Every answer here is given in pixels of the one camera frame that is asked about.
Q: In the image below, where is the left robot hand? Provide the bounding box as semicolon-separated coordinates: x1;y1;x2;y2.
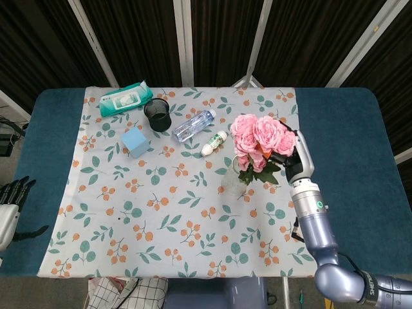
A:
0;176;50;254

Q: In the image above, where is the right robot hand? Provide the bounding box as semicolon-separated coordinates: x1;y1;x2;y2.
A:
270;120;315;188

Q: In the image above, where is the pink rose bouquet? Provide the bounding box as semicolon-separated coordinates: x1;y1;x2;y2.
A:
230;114;297;187

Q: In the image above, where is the clear glass vase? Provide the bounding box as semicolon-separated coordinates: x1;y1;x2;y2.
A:
221;156;249;197

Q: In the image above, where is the blue table cover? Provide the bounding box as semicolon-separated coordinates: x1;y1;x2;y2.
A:
0;87;404;278

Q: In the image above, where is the small white drink bottle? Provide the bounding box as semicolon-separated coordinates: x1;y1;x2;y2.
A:
200;129;229;157

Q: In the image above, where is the white tripod stand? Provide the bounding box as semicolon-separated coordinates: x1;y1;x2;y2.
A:
231;64;265;88

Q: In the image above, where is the clear plastic water bottle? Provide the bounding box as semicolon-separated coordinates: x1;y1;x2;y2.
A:
172;108;217;143

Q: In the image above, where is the floral patterned tablecloth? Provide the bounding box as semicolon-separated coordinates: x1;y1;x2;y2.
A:
35;86;318;279

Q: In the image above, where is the checkered fabric bag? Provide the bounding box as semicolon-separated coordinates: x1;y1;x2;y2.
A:
85;277;169;309

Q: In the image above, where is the black mesh pen cup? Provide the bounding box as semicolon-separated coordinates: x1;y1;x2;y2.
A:
143;98;173;132

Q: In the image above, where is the blue foam cube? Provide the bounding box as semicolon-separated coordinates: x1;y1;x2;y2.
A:
120;126;152;158

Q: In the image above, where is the grey plastic stool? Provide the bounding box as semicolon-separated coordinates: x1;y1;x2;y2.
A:
164;277;268;309

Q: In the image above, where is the green wet wipes pack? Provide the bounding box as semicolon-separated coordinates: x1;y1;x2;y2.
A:
98;81;155;118

